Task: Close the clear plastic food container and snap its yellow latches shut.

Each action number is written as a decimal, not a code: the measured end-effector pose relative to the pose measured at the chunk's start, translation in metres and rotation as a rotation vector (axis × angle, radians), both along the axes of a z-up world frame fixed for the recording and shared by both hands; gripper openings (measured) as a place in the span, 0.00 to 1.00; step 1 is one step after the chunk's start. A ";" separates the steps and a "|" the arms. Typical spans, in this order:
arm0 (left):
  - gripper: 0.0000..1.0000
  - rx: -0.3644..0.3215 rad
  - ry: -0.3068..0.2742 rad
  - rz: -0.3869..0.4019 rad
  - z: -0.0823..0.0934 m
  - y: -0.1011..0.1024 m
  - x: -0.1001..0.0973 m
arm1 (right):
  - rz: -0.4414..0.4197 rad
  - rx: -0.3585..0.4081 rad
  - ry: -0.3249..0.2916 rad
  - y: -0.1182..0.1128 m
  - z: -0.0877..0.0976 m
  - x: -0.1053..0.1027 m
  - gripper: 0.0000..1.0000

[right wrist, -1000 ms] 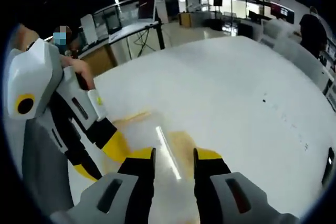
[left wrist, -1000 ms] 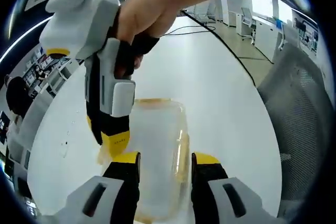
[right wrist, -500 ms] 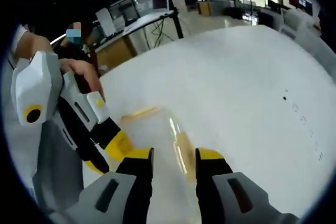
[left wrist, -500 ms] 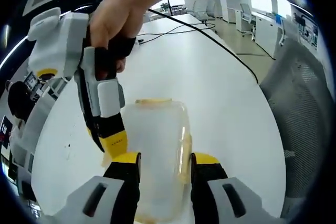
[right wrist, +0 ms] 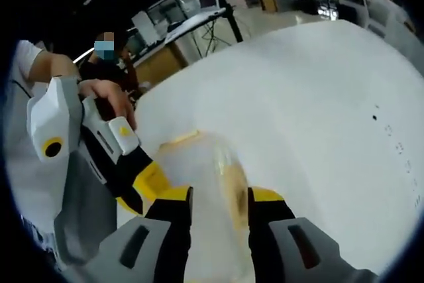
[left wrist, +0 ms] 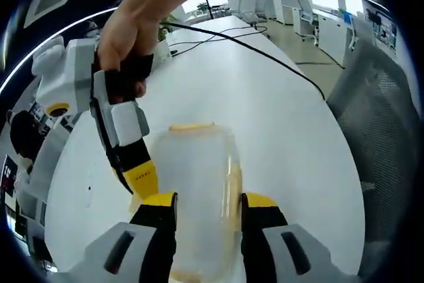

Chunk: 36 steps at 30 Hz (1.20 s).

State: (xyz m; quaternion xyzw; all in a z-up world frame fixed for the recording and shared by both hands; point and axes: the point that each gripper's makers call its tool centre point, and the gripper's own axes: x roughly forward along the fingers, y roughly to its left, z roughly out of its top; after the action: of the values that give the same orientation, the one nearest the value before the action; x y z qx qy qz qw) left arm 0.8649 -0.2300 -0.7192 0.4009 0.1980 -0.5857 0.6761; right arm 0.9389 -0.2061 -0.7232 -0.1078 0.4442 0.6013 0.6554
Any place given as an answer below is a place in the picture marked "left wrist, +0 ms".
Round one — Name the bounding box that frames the ceiling light strip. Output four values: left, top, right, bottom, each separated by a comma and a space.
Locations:
0, 5, 119, 95

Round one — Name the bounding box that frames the grey mesh office chair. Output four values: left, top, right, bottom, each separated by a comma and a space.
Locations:
326, 38, 424, 266

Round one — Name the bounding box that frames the white office chair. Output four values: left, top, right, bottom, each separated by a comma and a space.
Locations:
297, 0, 321, 38

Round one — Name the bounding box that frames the green potted plant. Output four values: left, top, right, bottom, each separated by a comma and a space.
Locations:
158, 13, 179, 42

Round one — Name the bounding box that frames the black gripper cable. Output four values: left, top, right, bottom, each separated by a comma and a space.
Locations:
158, 20, 328, 102

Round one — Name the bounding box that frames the person's right hand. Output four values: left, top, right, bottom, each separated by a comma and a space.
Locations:
97, 3, 160, 99

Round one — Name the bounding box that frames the black tripod pole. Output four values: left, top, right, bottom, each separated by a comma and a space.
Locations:
204, 0, 217, 21

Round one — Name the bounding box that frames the clear plastic buckle box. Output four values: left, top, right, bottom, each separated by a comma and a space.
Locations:
147, 129, 244, 282

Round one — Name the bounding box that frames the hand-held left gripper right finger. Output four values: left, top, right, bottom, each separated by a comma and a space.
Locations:
240, 192, 335, 283

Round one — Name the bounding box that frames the white office desk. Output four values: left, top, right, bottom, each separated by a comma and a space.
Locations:
311, 7, 360, 52

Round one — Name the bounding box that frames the thin black table cable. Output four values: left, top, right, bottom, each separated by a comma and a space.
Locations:
168, 23, 270, 56

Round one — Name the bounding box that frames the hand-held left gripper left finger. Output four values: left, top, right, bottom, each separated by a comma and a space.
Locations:
69, 192, 180, 283

